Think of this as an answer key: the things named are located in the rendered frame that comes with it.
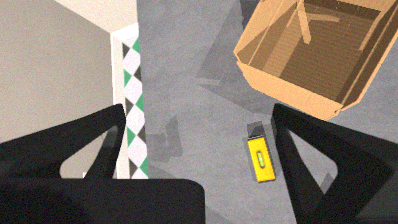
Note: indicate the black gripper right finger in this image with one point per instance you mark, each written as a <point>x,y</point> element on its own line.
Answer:
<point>366,184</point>

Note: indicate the brown cardboard box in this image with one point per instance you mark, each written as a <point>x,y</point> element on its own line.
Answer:
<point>321,46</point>

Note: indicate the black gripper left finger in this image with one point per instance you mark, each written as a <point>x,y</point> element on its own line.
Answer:
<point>41,154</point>

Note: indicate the yellow pocket level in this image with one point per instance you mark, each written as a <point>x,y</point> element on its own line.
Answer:
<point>261,159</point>

